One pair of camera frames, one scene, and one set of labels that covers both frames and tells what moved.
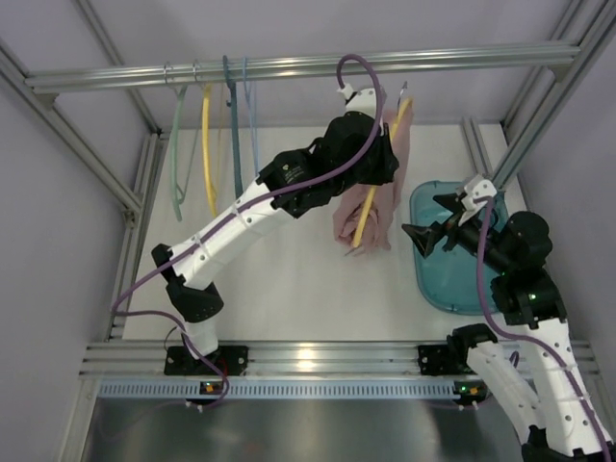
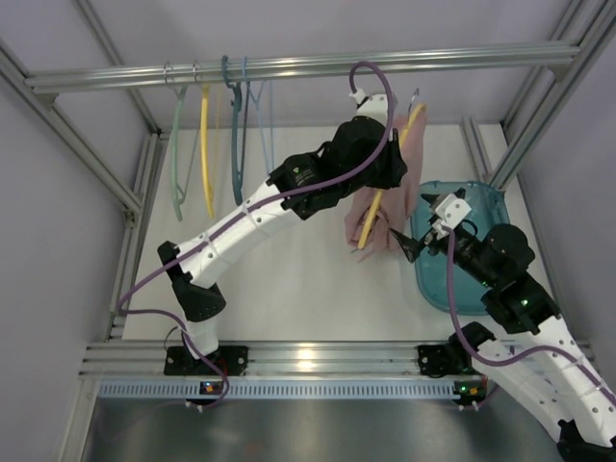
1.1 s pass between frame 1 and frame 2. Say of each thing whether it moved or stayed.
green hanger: stayed
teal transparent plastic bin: stayed
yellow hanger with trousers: moved
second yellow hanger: stayed
